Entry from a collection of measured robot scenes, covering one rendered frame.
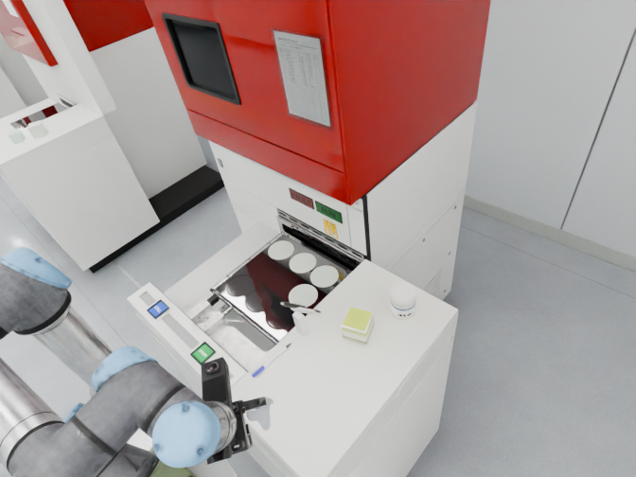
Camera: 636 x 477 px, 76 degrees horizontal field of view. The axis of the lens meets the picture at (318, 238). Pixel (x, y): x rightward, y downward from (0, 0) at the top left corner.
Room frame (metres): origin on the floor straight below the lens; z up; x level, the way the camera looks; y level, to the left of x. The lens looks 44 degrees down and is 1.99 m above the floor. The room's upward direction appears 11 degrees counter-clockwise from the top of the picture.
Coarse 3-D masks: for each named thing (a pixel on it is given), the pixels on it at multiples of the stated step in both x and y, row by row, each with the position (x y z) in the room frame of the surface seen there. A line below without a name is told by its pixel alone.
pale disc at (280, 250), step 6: (282, 240) 1.17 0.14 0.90; (270, 246) 1.15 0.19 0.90; (276, 246) 1.15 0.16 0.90; (282, 246) 1.14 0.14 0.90; (288, 246) 1.13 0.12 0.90; (270, 252) 1.12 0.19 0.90; (276, 252) 1.11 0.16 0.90; (282, 252) 1.11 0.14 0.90; (288, 252) 1.10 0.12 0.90; (276, 258) 1.08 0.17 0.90; (282, 258) 1.08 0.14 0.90
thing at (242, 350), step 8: (208, 312) 0.90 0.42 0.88; (200, 320) 0.88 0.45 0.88; (224, 328) 0.82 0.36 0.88; (232, 328) 0.82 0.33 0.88; (216, 336) 0.80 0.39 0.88; (224, 336) 0.79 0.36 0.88; (232, 336) 0.79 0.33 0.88; (240, 336) 0.78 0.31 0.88; (224, 344) 0.76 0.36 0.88; (232, 344) 0.76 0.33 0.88; (240, 344) 0.75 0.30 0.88; (248, 344) 0.75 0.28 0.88; (232, 352) 0.73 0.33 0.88; (240, 352) 0.72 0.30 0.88; (248, 352) 0.72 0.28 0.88; (256, 352) 0.71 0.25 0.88; (240, 360) 0.70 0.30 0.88; (248, 360) 0.69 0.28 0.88
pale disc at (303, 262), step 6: (294, 258) 1.06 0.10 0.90; (300, 258) 1.06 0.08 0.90; (306, 258) 1.05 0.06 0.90; (312, 258) 1.05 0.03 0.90; (294, 264) 1.04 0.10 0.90; (300, 264) 1.03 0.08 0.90; (306, 264) 1.02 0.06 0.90; (312, 264) 1.02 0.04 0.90; (294, 270) 1.01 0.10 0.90; (300, 270) 1.00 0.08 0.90; (306, 270) 1.00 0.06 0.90
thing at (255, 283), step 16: (288, 240) 1.17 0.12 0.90; (256, 256) 1.11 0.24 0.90; (320, 256) 1.05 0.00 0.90; (240, 272) 1.05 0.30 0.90; (256, 272) 1.03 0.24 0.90; (272, 272) 1.02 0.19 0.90; (288, 272) 1.00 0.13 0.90; (224, 288) 0.98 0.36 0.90; (240, 288) 0.97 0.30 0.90; (256, 288) 0.96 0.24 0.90; (272, 288) 0.94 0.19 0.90; (288, 288) 0.93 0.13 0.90; (320, 288) 0.90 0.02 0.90; (240, 304) 0.90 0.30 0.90; (256, 304) 0.89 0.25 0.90; (272, 304) 0.87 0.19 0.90; (256, 320) 0.82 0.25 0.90; (272, 320) 0.81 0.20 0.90; (288, 320) 0.80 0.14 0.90
